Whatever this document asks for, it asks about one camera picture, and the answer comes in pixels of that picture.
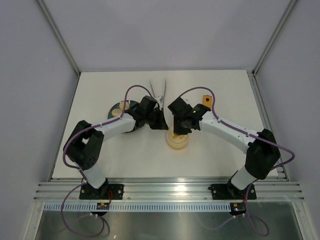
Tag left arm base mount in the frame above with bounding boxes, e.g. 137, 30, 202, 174
79, 178, 125, 200

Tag metal serving tongs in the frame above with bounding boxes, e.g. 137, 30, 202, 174
149, 77, 167, 109

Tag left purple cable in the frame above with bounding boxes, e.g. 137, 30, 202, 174
61, 84, 153, 237

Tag blue ceramic plate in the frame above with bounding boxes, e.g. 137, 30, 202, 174
107, 100, 139, 134

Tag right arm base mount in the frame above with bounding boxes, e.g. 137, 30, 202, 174
207, 180, 257, 200

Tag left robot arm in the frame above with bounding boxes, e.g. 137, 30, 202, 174
63, 95, 169, 199

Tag purple cable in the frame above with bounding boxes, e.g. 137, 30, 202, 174
178, 86, 296, 237
61, 84, 153, 237

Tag aluminium frame rail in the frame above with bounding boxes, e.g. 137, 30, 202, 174
33, 178, 305, 203

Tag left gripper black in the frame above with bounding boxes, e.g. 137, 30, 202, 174
145, 108, 169, 130

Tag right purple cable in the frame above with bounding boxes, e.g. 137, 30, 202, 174
178, 86, 296, 237

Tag yellow round lunch box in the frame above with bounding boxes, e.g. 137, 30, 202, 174
165, 131, 190, 151

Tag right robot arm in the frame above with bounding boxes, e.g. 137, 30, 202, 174
168, 102, 281, 198

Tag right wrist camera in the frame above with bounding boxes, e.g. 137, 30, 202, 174
168, 97, 192, 118

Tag cream round lid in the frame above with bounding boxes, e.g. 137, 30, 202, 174
166, 131, 190, 148

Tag plain steamed bun left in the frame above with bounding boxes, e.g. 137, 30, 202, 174
111, 108, 123, 117

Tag white slotted cable duct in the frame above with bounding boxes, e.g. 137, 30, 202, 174
44, 202, 231, 213

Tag yellow rectangular cutlery case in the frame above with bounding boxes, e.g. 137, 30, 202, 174
202, 95, 213, 109

